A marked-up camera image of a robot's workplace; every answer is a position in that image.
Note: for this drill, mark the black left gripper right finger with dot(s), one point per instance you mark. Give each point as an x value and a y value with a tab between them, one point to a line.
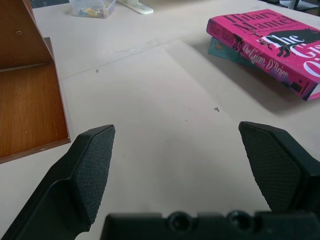
280	165

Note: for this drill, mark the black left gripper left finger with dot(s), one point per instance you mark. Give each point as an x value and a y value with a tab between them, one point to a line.
82	175

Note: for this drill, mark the wooden shelf box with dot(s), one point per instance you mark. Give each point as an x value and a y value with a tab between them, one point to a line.
27	85

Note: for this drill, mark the pink hardcover book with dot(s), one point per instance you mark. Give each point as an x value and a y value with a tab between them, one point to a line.
268	47

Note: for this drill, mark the teal book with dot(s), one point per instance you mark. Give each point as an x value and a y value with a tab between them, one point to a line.
226	51

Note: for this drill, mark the clear plastic box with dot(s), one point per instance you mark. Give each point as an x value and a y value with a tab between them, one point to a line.
93	8

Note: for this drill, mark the white plastic stand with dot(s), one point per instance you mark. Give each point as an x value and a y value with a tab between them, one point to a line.
137	6

